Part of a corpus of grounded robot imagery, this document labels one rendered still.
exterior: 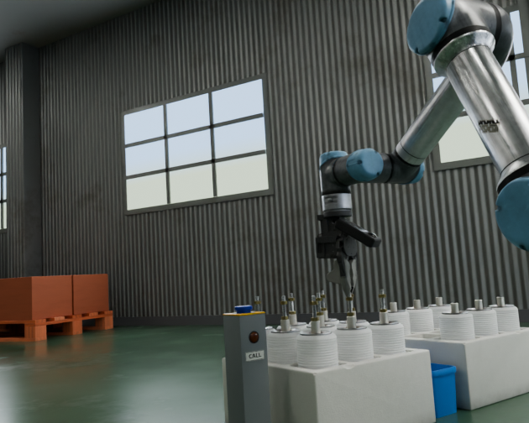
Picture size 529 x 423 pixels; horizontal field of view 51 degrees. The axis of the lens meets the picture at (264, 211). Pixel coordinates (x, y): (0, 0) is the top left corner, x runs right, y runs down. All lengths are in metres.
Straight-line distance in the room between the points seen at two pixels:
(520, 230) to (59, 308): 4.28
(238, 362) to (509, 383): 0.88
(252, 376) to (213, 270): 3.62
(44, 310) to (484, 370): 3.69
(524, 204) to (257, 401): 0.69
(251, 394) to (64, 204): 5.09
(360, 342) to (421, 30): 0.72
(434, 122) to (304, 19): 3.53
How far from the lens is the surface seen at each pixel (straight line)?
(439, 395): 1.60
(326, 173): 1.41
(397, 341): 1.48
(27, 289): 4.73
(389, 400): 1.42
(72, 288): 4.99
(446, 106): 1.30
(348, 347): 1.39
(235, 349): 1.26
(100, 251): 5.76
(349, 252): 1.41
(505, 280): 3.97
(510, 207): 0.95
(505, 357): 1.81
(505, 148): 0.99
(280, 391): 1.36
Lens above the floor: 0.40
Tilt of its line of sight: 7 degrees up
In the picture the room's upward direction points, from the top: 3 degrees counter-clockwise
